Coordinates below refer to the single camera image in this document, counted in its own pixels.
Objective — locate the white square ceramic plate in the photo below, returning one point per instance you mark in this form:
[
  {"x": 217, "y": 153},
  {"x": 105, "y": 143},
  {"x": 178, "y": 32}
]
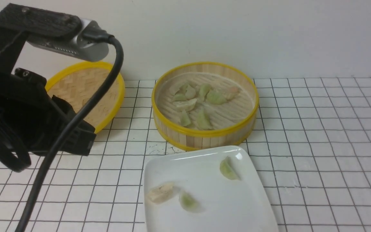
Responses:
[{"x": 225, "y": 205}]

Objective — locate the green steamed dumpling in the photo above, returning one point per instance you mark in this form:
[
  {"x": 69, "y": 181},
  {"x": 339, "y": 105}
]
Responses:
[
  {"x": 190, "y": 92},
  {"x": 203, "y": 120},
  {"x": 203, "y": 91},
  {"x": 179, "y": 97},
  {"x": 215, "y": 97},
  {"x": 227, "y": 170},
  {"x": 188, "y": 202}
]

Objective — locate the yellow rimmed bamboo steamer basket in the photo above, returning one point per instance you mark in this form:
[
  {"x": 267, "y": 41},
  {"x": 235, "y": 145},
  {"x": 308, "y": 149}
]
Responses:
[{"x": 232, "y": 122}]

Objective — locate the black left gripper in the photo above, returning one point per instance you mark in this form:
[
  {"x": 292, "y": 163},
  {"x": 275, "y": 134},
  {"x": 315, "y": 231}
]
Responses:
[{"x": 30, "y": 120}]

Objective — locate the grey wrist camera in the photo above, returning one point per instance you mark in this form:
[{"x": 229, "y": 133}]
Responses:
[{"x": 77, "y": 47}]

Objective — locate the beige steamed dumpling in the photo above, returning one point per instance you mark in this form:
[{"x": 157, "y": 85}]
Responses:
[
  {"x": 231, "y": 92},
  {"x": 161, "y": 193}
]

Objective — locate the pale steamed dumpling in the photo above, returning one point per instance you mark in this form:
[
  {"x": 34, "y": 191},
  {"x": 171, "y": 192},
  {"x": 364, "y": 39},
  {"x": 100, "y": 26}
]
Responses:
[{"x": 186, "y": 106}]

